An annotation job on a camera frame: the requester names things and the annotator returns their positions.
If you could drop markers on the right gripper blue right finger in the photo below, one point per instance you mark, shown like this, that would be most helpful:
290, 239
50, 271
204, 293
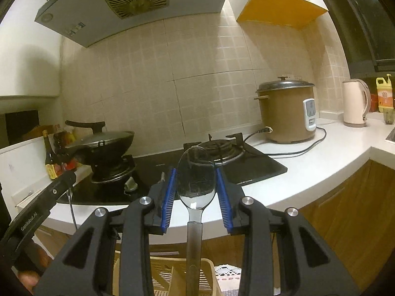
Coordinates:
307, 265

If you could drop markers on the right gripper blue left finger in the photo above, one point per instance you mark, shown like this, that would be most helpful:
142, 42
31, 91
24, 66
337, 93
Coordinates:
85, 265

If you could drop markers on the clear plastic spoon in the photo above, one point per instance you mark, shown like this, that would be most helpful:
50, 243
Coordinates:
196, 187

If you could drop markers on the person's left hand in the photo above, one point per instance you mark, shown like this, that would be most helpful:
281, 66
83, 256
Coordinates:
33, 261

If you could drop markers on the white refrigerator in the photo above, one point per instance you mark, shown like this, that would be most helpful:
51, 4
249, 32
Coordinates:
23, 175

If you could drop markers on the metal spoon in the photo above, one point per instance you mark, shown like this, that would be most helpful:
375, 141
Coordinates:
72, 206

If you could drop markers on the dark soy sauce bottle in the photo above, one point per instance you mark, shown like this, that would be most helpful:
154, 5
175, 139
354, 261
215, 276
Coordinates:
52, 163

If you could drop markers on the striped woven table mat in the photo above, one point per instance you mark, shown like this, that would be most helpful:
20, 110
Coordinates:
228, 278

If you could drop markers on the tan plastic utensil basket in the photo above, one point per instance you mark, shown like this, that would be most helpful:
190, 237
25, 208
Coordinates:
168, 271

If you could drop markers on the black wok with lid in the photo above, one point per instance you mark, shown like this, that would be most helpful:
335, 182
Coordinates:
98, 148

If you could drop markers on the black gas stove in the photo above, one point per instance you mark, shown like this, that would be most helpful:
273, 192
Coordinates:
118, 178

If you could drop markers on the steel sink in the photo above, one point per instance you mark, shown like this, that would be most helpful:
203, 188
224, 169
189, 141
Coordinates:
391, 137

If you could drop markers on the brown rice cooker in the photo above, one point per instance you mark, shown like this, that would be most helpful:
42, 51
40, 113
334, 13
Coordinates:
288, 107

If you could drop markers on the white electric kettle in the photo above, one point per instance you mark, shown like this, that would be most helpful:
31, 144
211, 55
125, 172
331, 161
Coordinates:
356, 103

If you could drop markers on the yellow oil bottle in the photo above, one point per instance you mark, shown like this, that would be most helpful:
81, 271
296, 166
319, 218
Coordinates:
384, 91

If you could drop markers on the grey range hood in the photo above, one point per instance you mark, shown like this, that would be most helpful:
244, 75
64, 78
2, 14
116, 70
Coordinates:
88, 21

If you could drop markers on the dark window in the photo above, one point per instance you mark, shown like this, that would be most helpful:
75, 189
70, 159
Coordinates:
366, 31

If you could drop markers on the white wall cabinet left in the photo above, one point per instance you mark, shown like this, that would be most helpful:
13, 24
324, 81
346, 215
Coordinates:
30, 53

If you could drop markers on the orange white wall cabinet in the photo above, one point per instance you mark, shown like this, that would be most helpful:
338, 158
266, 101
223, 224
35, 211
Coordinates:
293, 13

